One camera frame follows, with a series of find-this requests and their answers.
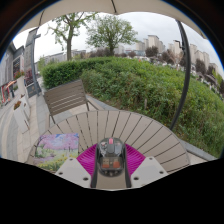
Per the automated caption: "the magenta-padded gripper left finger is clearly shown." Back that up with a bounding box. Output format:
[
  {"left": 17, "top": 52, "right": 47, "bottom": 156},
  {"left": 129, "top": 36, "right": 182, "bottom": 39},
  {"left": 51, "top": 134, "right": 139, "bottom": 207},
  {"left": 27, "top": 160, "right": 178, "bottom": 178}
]
[{"left": 54, "top": 143, "right": 101, "bottom": 189}]

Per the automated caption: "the dark curved umbrella pole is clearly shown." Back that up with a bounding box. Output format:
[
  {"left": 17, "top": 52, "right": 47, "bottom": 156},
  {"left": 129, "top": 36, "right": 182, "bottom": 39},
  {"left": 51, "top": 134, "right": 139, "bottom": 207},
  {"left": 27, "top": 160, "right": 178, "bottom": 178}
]
[{"left": 169, "top": 19, "right": 192, "bottom": 131}]

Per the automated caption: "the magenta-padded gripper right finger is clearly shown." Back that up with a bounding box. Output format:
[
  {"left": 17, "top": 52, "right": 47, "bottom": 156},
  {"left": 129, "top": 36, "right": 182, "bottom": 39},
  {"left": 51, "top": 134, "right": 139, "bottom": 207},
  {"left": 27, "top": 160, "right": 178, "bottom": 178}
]
[{"left": 122, "top": 143, "right": 169, "bottom": 189}]

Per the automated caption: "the tall grey sign pillar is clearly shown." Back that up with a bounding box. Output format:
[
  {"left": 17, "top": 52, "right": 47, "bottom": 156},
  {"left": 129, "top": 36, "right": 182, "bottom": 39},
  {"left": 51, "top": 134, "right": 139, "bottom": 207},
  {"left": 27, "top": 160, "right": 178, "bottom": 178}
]
[{"left": 23, "top": 28, "right": 43, "bottom": 98}]

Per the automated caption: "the beige umbrella canopy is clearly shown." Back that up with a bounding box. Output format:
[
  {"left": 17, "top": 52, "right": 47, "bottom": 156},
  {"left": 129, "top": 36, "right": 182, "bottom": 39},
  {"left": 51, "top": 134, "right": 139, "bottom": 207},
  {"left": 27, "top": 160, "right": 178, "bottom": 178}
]
[{"left": 19, "top": 0, "right": 208, "bottom": 39}]

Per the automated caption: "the green hedge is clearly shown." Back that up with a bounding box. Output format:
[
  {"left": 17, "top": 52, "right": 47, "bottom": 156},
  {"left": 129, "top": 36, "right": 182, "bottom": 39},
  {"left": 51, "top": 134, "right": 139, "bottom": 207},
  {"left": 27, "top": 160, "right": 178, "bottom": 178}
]
[{"left": 41, "top": 56, "right": 224, "bottom": 158}]

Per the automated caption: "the white flower planter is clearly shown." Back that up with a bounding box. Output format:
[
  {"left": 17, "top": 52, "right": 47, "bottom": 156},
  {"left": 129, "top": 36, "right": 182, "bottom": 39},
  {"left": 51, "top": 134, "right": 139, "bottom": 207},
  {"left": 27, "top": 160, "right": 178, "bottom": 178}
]
[
  {"left": 13, "top": 99, "right": 32, "bottom": 134},
  {"left": 13, "top": 69, "right": 28, "bottom": 98}
]

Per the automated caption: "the thin-crowned tree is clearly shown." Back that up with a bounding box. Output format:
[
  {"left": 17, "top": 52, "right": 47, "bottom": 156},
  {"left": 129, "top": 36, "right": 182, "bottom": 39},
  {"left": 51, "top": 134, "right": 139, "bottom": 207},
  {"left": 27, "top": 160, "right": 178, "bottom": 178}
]
[{"left": 46, "top": 12, "right": 98, "bottom": 62}]

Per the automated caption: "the round-crowned tree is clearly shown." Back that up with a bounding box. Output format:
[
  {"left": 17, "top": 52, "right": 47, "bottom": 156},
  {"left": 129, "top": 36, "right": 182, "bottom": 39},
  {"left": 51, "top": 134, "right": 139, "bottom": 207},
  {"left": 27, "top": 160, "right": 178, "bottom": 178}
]
[{"left": 85, "top": 14, "right": 138, "bottom": 57}]

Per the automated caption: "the transparent computer mouse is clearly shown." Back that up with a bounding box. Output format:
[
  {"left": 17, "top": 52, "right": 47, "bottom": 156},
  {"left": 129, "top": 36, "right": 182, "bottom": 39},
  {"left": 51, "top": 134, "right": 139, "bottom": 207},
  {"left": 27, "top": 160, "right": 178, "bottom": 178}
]
[{"left": 97, "top": 137, "right": 126, "bottom": 178}]

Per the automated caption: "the brown slatted chair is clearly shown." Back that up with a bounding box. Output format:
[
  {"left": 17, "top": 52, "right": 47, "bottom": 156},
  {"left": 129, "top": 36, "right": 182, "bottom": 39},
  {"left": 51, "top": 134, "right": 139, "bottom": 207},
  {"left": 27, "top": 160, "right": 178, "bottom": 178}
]
[{"left": 43, "top": 78, "right": 101, "bottom": 126}]

